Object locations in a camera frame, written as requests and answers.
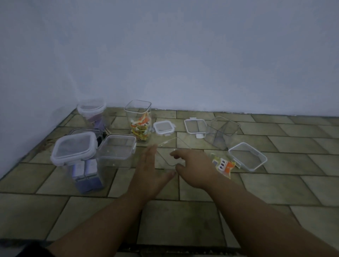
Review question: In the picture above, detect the tall clear jar with snacks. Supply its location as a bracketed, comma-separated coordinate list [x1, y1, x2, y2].
[124, 100, 152, 143]

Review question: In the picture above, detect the person's left forearm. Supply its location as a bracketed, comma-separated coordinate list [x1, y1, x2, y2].
[46, 195, 145, 257]

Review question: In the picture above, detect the orange yellow snack packet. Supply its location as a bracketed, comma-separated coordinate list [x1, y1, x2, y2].
[211, 155, 237, 180]

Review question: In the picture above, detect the person's left hand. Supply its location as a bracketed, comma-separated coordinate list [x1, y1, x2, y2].
[124, 144, 177, 210]

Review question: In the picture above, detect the small square white-rimmed lid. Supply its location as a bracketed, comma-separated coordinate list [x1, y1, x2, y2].
[153, 120, 176, 136]

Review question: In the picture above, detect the person's right hand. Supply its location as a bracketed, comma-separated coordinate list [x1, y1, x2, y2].
[169, 149, 226, 192]

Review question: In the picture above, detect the person's black clothing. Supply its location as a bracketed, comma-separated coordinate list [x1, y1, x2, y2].
[16, 243, 55, 257]

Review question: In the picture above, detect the rectangular white-rimmed lid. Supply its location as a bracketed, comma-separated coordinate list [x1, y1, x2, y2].
[184, 117, 208, 139]

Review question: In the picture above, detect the person's right forearm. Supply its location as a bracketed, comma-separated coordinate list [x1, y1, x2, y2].
[205, 179, 339, 257]

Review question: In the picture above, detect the low square clear container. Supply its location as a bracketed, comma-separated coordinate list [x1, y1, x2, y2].
[96, 134, 137, 170]

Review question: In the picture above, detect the large tall clear container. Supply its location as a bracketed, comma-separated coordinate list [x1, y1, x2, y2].
[52, 132, 104, 195]

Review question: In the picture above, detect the heap of colorful snack packets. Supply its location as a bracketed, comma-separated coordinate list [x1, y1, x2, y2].
[130, 112, 151, 142]

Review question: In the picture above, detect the small clear plastic container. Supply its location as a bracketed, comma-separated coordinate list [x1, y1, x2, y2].
[156, 137, 192, 168]

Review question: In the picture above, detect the clear container black clip lid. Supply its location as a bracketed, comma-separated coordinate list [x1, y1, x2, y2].
[69, 128, 104, 148]

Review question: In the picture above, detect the square clear plastic container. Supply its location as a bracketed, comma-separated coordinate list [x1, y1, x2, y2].
[204, 115, 241, 151]

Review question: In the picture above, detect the shallow rectangular clear container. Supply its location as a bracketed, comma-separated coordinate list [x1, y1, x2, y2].
[228, 142, 268, 172]

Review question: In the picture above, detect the large white-rimmed lid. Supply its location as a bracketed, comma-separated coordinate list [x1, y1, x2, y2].
[50, 131, 98, 167]

